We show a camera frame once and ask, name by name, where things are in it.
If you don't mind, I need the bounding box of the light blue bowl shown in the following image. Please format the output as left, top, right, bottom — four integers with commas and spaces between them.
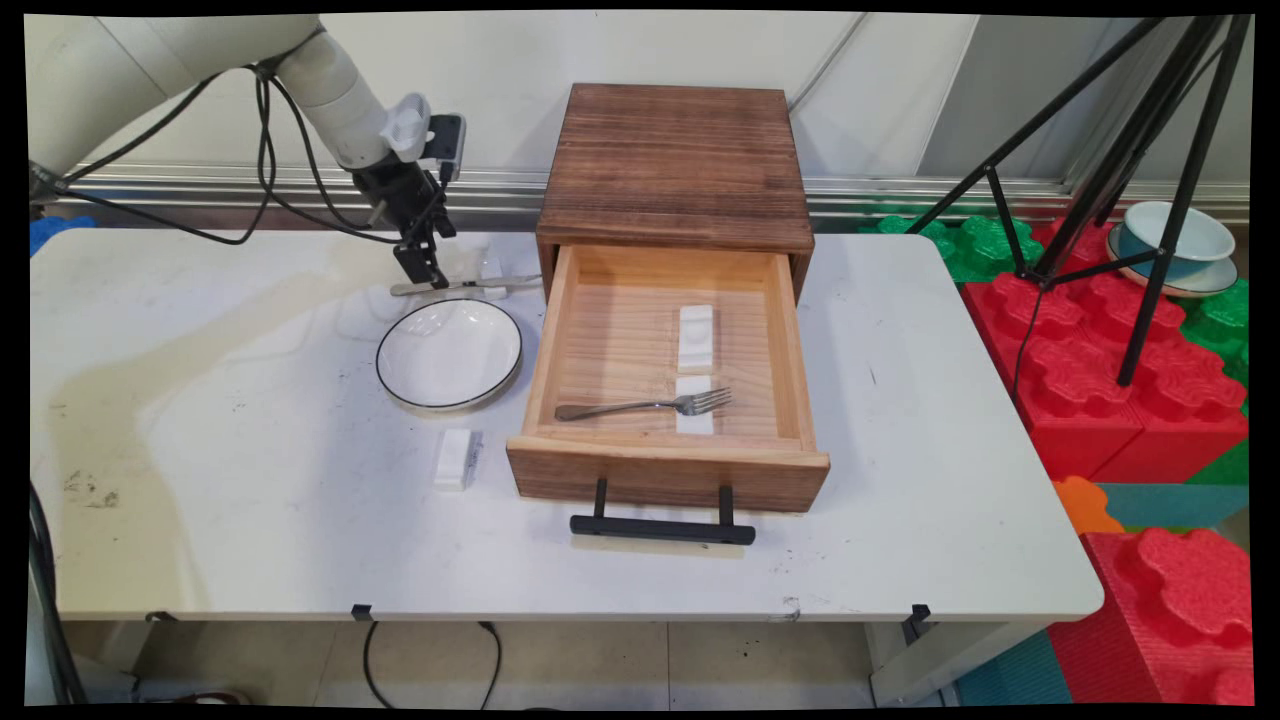
1118, 201, 1237, 281

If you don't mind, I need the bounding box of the light wooden drawer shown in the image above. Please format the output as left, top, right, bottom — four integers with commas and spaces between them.
505, 243, 831, 514

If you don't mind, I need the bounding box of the orange foam piece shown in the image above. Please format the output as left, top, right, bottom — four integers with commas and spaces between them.
1052, 476, 1126, 536

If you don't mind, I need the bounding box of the dark brown wooden cabinet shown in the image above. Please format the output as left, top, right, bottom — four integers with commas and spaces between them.
536, 83, 816, 301

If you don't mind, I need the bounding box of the black tripod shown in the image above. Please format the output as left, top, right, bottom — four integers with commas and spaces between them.
905, 15, 1253, 389

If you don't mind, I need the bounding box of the white ribbed camera mount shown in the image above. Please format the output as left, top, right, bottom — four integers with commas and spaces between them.
384, 92, 434, 164

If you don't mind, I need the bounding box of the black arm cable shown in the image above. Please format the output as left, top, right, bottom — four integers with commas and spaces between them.
30, 68, 278, 247

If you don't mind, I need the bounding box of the white plate with black rim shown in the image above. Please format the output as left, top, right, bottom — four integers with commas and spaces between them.
375, 298, 524, 412

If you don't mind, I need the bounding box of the white table leg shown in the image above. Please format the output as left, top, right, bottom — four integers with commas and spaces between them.
865, 620, 1043, 707

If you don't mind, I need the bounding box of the black camera cable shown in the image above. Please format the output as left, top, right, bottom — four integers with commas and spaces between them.
255, 65, 453, 247

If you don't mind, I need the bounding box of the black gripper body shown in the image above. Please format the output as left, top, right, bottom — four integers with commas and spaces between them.
352, 160, 449, 237

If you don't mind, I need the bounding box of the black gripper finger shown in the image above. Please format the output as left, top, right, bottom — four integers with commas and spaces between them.
392, 237, 438, 290
422, 199, 459, 292

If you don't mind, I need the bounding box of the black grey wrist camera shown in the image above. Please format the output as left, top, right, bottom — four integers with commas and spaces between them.
424, 113, 468, 184

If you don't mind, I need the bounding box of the black cable under table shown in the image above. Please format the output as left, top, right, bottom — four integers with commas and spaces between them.
362, 620, 503, 711

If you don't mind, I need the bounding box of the silver metal fork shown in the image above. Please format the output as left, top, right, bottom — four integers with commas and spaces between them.
555, 387, 733, 422

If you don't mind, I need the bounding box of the large red foam block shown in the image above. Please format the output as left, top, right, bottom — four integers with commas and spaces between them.
960, 215, 1251, 484

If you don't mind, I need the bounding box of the teal foam mat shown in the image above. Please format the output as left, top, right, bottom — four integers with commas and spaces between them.
1095, 483, 1251, 532

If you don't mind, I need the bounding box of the blue foam piece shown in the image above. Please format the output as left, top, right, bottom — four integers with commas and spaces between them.
30, 215, 98, 257

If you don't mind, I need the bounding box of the white ceramic cutlery rest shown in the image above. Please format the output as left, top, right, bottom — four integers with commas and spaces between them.
432, 427, 483, 492
462, 243, 509, 301
675, 375, 717, 436
677, 304, 717, 376

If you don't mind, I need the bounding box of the silver metal knife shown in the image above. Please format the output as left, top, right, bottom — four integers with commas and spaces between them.
390, 274, 543, 298

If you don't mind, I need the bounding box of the green foam block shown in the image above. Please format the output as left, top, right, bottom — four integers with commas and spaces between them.
858, 213, 1046, 285
1180, 280, 1251, 387

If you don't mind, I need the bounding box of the black drawer handle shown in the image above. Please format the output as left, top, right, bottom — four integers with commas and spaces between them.
569, 478, 757, 547

